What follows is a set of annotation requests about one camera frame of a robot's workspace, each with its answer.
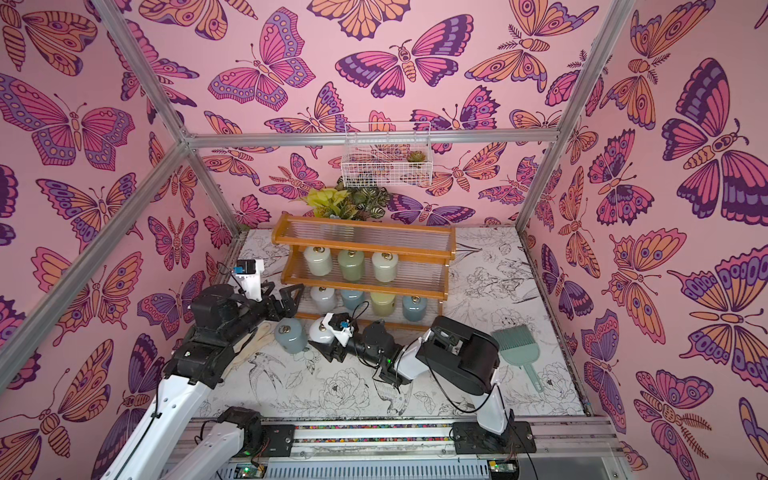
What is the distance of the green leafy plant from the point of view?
0.97 m

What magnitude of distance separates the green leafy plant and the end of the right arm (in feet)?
1.35

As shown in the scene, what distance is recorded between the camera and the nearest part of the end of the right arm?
739 mm
